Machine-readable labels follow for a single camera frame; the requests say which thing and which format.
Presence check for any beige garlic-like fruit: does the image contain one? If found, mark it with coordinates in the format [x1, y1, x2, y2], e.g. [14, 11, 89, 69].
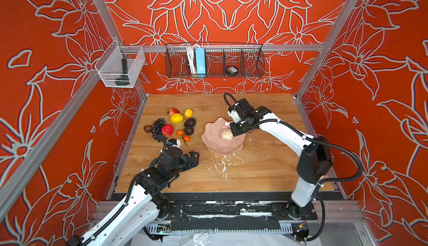
[221, 129, 234, 141]

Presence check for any red wrinkled strawberry fruit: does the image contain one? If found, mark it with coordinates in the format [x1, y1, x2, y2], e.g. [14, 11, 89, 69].
[161, 124, 174, 137]

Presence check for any pink scalloped fruit bowl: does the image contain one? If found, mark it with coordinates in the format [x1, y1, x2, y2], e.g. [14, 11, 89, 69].
[201, 118, 245, 155]

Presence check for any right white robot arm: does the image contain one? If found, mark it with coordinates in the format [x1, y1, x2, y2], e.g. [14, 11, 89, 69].
[224, 94, 332, 208]

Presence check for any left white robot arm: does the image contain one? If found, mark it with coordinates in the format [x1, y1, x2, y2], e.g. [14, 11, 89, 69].
[66, 147, 200, 246]

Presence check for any black grape bunch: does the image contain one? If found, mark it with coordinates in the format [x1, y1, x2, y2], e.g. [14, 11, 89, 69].
[151, 118, 166, 141]

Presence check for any brown kiwi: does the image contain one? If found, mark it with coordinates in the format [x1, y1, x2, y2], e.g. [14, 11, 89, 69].
[144, 124, 153, 133]

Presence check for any dark avocado upper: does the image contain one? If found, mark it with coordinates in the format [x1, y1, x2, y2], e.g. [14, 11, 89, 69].
[184, 118, 196, 127]

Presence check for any large yellow lemon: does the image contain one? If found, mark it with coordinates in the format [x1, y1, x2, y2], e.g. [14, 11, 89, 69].
[170, 113, 184, 124]

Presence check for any black round puck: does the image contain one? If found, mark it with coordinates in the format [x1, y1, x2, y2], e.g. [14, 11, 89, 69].
[225, 66, 239, 78]

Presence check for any small yellow lemon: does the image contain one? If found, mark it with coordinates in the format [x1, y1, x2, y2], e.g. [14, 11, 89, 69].
[184, 108, 193, 118]

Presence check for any light blue box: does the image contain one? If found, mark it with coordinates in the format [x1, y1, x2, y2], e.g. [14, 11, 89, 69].
[195, 47, 206, 77]

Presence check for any dark green brush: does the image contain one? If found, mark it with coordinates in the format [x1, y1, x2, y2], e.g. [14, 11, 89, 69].
[115, 58, 130, 86]

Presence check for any clear plastic bin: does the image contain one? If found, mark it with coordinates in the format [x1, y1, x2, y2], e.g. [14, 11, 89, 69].
[95, 40, 146, 88]

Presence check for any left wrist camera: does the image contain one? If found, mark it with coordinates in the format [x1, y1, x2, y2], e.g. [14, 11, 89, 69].
[167, 139, 181, 149]

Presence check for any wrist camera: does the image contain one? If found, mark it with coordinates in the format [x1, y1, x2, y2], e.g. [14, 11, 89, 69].
[167, 139, 181, 149]
[227, 107, 241, 123]

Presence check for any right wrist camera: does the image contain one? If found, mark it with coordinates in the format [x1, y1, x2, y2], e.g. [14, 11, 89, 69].
[227, 107, 241, 123]

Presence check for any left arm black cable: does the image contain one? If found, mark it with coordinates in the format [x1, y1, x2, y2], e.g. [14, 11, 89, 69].
[76, 133, 168, 246]

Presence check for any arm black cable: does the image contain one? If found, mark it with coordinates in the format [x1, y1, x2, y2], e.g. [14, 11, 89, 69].
[223, 91, 364, 242]
[76, 133, 168, 246]

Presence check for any black wire basket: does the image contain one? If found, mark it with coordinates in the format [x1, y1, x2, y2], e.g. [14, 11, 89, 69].
[165, 42, 265, 79]

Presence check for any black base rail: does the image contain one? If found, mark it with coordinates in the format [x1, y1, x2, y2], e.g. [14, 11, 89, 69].
[155, 191, 321, 233]

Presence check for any white coiled cable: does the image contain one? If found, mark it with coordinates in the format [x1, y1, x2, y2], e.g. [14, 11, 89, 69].
[185, 44, 197, 75]

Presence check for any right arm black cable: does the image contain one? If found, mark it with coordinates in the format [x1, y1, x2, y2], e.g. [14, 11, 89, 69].
[223, 91, 364, 242]

